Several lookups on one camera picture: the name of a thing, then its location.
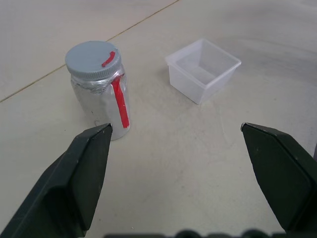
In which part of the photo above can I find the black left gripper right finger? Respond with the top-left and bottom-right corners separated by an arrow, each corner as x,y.
241,122 -> 317,235

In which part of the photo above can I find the clear plastic square container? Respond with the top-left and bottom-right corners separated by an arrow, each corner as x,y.
164,38 -> 242,106

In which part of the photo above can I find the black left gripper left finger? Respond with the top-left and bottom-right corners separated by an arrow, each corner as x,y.
0,123 -> 114,238

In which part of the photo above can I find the white cylindrical bottle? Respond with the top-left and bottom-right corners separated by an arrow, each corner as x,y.
70,66 -> 131,141

